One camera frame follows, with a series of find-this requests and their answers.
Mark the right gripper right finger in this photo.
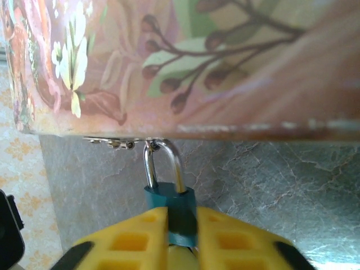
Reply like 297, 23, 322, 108
196, 206, 318, 270

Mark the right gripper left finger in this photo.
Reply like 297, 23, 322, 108
49, 206, 170, 270

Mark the blue padlock silver shackle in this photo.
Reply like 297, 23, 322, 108
142, 139, 198, 249

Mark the silver box hasp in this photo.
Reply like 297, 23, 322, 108
83, 136, 136, 151

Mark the pink decorated storage box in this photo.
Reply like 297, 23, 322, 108
0, 0, 360, 142

